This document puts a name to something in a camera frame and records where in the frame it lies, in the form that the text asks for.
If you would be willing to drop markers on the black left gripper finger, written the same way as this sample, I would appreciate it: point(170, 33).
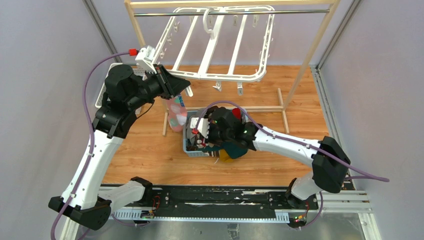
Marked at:
point(186, 91)
point(177, 83)

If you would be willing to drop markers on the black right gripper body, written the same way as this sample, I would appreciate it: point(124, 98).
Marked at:
point(216, 136)

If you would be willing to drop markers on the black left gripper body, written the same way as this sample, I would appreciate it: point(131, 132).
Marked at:
point(163, 85)

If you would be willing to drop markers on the white plastic clip hanger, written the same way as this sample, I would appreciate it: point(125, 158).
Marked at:
point(219, 44)

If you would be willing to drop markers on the grey sock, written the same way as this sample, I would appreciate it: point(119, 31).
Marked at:
point(188, 132)

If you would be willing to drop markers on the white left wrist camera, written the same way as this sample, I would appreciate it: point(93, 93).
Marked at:
point(145, 59)

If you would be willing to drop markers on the mustard yellow sock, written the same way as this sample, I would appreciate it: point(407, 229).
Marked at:
point(224, 157)

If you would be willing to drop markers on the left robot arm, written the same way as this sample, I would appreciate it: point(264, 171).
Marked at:
point(125, 92)

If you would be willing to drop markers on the red sock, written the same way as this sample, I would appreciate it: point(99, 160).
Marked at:
point(237, 113)

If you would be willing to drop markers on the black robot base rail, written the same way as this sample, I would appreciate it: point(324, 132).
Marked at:
point(239, 204)

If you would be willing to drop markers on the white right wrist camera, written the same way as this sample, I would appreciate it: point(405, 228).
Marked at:
point(199, 126)

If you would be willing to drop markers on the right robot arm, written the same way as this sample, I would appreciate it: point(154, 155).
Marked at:
point(328, 161)

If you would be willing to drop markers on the green reindeer sock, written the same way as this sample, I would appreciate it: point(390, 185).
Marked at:
point(235, 152)

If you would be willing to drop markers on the blue plastic sock basket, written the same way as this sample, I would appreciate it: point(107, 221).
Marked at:
point(189, 147)

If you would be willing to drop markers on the wooden clothes rack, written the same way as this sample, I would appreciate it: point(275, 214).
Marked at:
point(311, 56)

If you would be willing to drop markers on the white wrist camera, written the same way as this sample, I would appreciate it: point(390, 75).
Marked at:
point(145, 59)
point(199, 126)

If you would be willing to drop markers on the pink patterned sock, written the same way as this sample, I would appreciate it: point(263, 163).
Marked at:
point(177, 113)

